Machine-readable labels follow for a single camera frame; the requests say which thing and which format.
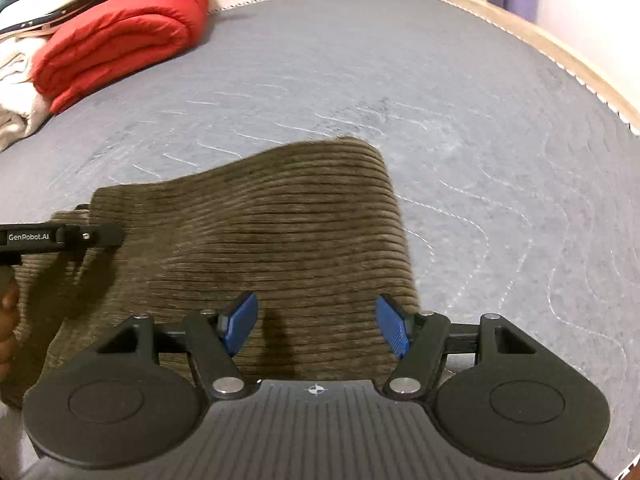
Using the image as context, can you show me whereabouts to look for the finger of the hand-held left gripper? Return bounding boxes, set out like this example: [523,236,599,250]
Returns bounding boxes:
[55,222,125,252]

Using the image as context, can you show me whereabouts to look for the grey quilted bed mattress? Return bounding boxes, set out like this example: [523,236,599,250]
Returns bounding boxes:
[0,0,640,480]

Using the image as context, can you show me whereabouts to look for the person's left hand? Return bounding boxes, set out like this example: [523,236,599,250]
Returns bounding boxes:
[0,266,22,380]

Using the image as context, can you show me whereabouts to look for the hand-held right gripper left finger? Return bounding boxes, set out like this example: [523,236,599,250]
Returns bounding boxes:
[95,292,259,401]

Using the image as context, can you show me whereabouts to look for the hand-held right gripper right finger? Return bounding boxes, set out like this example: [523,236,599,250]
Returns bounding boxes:
[375,294,546,401]

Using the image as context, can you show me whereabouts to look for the brown corduroy pants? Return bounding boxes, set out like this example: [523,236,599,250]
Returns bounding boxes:
[0,137,422,411]

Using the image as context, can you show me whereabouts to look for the cream folded cloth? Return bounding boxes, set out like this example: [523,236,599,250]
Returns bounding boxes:
[0,34,57,154]

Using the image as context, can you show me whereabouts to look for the red folded garment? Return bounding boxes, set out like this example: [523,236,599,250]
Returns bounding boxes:
[32,0,211,116]

